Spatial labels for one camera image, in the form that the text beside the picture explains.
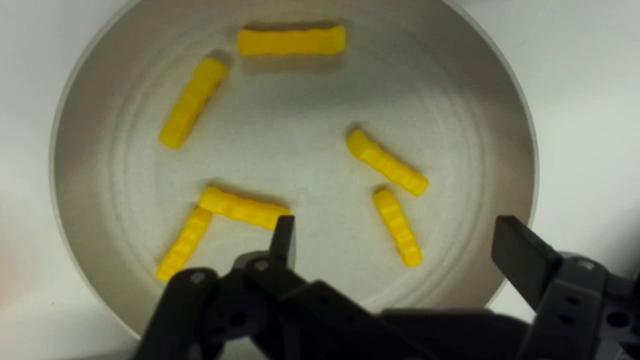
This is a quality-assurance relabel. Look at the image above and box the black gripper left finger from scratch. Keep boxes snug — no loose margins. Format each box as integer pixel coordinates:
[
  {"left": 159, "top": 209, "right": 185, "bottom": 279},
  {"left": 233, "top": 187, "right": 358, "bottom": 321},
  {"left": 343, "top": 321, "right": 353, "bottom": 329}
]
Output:
[{"left": 133, "top": 215, "right": 316, "bottom": 360}]

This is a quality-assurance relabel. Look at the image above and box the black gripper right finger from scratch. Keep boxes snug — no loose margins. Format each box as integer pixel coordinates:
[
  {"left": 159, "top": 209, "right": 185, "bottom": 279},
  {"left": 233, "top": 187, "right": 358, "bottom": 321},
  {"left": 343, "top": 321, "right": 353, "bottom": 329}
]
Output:
[{"left": 491, "top": 215, "right": 640, "bottom": 360}]

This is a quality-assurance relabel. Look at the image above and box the grey round plate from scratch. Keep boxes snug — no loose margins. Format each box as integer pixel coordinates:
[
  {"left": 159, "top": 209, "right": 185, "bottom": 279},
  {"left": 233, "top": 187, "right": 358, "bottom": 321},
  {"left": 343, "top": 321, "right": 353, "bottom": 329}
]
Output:
[{"left": 48, "top": 0, "right": 538, "bottom": 338}]

